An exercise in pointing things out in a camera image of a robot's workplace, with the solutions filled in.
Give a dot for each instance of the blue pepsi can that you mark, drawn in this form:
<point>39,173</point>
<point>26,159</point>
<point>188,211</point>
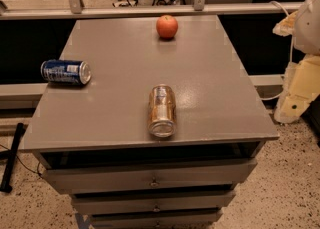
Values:
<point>66,71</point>

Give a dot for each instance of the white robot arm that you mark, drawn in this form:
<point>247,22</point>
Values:
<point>306,36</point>

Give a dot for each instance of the red apple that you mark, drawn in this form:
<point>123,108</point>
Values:
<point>167,26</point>

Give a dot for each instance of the grey drawer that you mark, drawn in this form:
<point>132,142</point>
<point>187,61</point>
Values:
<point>153,203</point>
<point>149,176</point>
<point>146,220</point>

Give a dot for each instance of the bottom grey drawer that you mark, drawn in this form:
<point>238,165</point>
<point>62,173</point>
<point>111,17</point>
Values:
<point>146,220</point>

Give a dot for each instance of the grey drawer cabinet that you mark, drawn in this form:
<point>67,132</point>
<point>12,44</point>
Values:
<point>219,114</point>

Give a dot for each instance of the middle grey drawer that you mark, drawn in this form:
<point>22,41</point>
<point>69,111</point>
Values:
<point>153,203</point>

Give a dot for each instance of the black stand leg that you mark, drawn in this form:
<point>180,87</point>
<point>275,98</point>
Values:
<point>9,156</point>

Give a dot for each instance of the top grey drawer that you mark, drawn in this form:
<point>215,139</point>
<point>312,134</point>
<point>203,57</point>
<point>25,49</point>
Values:
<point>149,176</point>

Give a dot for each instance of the orange soda can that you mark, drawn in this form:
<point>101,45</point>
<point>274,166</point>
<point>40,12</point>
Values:
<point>162,111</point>

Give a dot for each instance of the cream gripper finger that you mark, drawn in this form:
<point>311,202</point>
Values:
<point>301,87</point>
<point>286,26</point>

